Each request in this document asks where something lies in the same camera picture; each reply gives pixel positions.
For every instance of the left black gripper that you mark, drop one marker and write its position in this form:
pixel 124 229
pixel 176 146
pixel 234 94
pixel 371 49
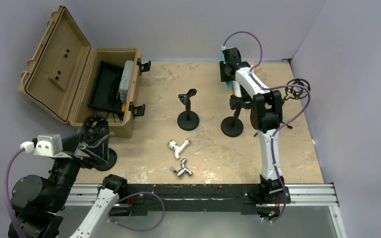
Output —
pixel 98 150

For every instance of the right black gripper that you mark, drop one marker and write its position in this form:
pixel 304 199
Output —
pixel 224 78

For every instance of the blue microphone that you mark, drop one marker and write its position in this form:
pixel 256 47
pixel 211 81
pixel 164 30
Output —
pixel 228 83

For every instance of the black tripod shock-mount stand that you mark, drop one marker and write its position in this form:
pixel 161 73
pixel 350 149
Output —
pixel 297 88

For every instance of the white microphone grey head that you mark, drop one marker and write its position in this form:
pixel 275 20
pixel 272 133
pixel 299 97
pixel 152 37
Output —
pixel 237 89

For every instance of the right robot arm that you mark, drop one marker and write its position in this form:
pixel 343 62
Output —
pixel 271 179

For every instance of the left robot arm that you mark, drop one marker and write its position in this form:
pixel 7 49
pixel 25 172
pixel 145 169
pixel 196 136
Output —
pixel 34 201

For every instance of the tan plastic hard case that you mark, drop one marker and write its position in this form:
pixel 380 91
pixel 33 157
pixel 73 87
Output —
pixel 70 80

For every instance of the grey device in case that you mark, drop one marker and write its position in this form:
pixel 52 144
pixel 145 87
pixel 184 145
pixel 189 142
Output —
pixel 125 80

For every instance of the white plastic tap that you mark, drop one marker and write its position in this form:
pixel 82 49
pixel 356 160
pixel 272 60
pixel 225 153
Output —
pixel 178 149

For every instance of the chrome metal faucet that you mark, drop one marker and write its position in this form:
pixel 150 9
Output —
pixel 184 170

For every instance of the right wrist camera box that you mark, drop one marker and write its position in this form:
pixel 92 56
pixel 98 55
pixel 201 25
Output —
pixel 225 48

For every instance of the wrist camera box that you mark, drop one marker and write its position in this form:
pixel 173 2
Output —
pixel 50 145
pixel 225 48

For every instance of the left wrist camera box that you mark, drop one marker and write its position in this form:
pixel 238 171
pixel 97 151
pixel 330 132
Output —
pixel 50 145

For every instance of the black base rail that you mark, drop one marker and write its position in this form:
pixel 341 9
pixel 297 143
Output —
pixel 223 198

